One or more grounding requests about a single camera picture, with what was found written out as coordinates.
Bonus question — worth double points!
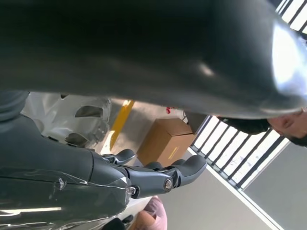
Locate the cardboard box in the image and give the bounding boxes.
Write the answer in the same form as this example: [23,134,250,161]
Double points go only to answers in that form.
[136,118,197,168]

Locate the barred window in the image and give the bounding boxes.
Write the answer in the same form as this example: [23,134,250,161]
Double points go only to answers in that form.
[189,0,307,191]

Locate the yellow double tape frame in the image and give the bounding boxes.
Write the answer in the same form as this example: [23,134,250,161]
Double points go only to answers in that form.
[109,99,135,152]

